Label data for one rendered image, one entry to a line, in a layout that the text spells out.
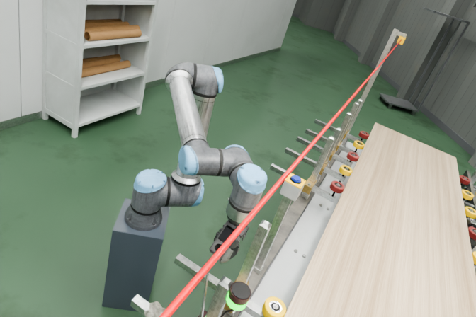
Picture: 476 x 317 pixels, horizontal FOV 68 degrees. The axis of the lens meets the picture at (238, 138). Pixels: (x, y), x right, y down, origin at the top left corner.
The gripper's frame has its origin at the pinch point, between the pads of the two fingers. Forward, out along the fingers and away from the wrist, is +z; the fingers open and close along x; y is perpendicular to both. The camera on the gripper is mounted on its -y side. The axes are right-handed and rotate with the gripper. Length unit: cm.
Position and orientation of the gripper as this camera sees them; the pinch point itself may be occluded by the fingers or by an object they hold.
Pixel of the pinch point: (220, 261)
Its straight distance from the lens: 127.1
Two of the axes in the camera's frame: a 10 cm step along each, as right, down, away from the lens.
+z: -2.7, 8.4, 4.7
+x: -8.5, -4.4, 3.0
